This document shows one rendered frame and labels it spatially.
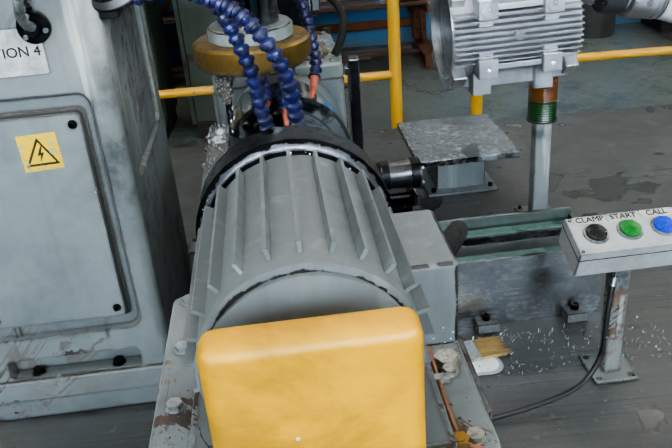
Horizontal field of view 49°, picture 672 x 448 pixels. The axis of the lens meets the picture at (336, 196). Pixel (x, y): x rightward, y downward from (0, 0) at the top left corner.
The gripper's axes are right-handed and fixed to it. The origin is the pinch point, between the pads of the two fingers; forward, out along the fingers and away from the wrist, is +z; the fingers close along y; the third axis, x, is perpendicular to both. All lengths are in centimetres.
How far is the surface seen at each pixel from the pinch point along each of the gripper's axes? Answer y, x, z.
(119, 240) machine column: 20, 33, 58
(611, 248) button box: 30.1, 30.4, -11.0
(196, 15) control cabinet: -312, 69, 72
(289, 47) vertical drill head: 9.7, 7.5, 33.3
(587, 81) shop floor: -348, 117, -183
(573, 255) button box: 28.4, 32.4, -6.5
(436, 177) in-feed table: -45, 53, -5
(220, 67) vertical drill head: 10.3, 10.4, 43.3
